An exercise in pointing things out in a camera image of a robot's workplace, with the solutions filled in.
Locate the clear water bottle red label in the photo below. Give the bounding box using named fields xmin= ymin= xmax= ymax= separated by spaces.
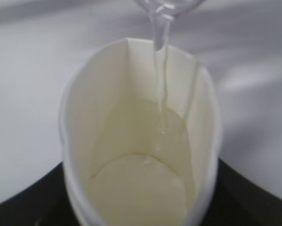
xmin=134 ymin=0 xmax=204 ymax=51

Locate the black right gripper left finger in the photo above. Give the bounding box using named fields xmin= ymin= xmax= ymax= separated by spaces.
xmin=0 ymin=163 xmax=79 ymax=226

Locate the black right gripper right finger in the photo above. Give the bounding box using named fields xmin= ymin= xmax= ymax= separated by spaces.
xmin=201 ymin=160 xmax=282 ymax=226

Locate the white paper cup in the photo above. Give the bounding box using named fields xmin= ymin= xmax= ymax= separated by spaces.
xmin=60 ymin=38 xmax=223 ymax=226

